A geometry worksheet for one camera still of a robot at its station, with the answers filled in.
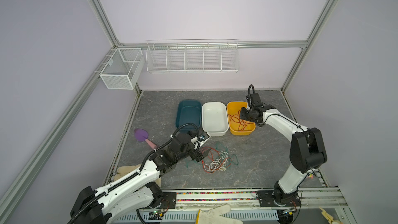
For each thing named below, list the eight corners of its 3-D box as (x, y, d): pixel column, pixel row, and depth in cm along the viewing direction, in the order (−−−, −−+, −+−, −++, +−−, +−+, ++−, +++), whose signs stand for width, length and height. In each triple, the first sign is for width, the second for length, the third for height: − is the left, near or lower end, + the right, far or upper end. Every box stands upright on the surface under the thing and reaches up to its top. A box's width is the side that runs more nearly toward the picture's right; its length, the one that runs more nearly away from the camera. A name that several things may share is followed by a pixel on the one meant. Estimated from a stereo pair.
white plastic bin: (201, 136, 98) (201, 131, 93) (202, 107, 113) (201, 101, 109) (228, 136, 98) (229, 131, 93) (225, 106, 113) (225, 101, 108)
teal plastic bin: (175, 132, 101) (174, 126, 95) (179, 106, 114) (178, 99, 109) (201, 132, 101) (201, 125, 95) (202, 106, 114) (201, 99, 109)
